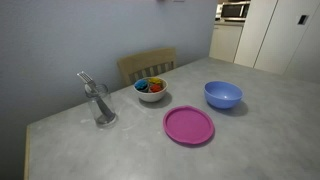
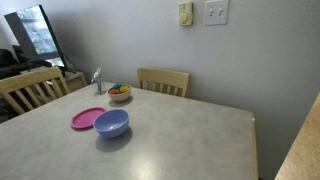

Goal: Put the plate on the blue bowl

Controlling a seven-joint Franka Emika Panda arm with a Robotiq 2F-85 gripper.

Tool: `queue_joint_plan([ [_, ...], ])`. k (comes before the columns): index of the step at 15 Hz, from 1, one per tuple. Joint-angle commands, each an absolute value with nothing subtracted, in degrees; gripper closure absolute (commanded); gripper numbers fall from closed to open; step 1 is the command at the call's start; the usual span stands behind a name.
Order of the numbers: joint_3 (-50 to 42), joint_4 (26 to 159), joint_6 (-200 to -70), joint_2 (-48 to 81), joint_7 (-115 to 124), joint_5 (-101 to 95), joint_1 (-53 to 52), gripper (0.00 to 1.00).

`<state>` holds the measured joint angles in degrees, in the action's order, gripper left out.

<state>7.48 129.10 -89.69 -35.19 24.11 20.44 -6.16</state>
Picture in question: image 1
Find pink round plastic plate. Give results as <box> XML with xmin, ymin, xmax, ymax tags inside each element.
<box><xmin>162</xmin><ymin>105</ymin><xmax>215</xmax><ymax>146</ymax></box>

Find white ceramic bowl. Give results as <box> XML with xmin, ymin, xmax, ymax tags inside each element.
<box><xmin>133</xmin><ymin>76</ymin><xmax>169</xmax><ymax>103</ymax></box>

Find blue plastic bowl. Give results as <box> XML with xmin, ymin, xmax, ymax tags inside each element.
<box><xmin>203</xmin><ymin>80</ymin><xmax>244</xmax><ymax>110</ymax></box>

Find red toy piece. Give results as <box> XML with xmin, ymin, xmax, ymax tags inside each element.
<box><xmin>148</xmin><ymin>83</ymin><xmax>163</xmax><ymax>94</ymax></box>

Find yellow toy piece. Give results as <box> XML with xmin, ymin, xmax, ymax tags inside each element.
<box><xmin>147</xmin><ymin>77</ymin><xmax>163</xmax><ymax>86</ymax></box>

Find blue toy piece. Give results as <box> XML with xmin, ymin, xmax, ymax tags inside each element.
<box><xmin>134</xmin><ymin>78</ymin><xmax>150</xmax><ymax>93</ymax></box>

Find light wooden slatted chair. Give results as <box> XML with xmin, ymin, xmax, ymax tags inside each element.
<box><xmin>116</xmin><ymin>46</ymin><xmax>178</xmax><ymax>87</ymax></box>

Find clear glass jar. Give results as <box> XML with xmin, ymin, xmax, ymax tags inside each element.
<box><xmin>84</xmin><ymin>83</ymin><xmax>118</xmax><ymax>128</ymax></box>

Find clear glass with utensils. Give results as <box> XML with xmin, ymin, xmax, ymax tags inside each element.
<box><xmin>76</xmin><ymin>70</ymin><xmax>114</xmax><ymax>121</ymax></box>

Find cream kitchen base cabinet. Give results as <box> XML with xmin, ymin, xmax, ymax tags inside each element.
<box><xmin>208</xmin><ymin>20</ymin><xmax>244</xmax><ymax>64</ymax></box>

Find silver microwave oven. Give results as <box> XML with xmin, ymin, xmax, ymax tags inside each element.
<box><xmin>219</xmin><ymin>0</ymin><xmax>251</xmax><ymax>22</ymax></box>

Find tall white cabinet doors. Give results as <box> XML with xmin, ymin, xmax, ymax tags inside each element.
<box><xmin>233</xmin><ymin>0</ymin><xmax>320</xmax><ymax>84</ymax></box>

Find black door panel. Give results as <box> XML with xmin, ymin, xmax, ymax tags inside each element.
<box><xmin>297</xmin><ymin>14</ymin><xmax>309</xmax><ymax>26</ymax></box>

